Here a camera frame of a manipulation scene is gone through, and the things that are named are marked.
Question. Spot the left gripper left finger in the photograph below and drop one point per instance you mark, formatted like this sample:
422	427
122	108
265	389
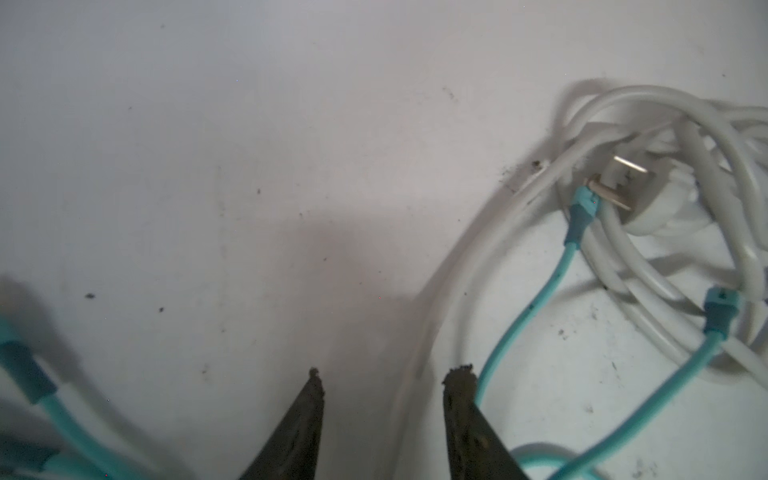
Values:
292	450

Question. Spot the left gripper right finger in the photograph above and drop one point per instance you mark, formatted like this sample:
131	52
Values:
474	449

